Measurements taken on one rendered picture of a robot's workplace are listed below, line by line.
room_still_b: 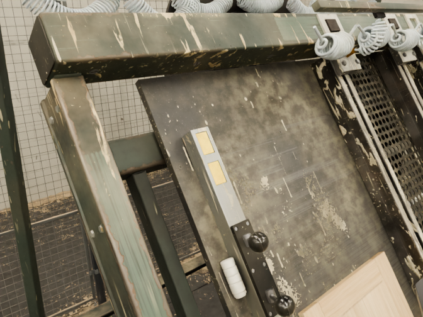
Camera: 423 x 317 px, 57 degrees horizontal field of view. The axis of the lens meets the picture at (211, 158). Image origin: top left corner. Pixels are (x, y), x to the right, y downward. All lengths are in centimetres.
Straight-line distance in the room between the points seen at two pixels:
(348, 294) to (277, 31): 69
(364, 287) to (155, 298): 60
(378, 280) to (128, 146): 75
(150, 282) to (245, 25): 64
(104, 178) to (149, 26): 33
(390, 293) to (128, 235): 77
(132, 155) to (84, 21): 28
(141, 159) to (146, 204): 10
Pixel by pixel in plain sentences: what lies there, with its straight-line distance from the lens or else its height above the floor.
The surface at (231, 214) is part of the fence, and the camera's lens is 83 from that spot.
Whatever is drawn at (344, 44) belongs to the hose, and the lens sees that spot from 107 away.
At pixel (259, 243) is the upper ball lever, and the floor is 155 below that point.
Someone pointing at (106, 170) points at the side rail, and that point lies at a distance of 72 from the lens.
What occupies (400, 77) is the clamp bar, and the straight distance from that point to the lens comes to 159.
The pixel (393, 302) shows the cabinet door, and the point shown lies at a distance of 122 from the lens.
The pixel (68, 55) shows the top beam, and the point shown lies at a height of 189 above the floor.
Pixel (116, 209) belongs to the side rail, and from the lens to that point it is 70.
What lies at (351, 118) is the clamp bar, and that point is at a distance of 124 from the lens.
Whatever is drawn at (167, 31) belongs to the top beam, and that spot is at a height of 193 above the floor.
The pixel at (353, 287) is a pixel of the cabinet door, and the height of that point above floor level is 129.
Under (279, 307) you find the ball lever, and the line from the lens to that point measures 74.
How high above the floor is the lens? 190
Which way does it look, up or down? 17 degrees down
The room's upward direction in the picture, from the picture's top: 3 degrees counter-clockwise
